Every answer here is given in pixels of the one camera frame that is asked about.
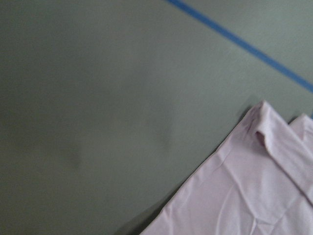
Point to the pink Snoopy t-shirt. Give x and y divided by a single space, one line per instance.
258 182

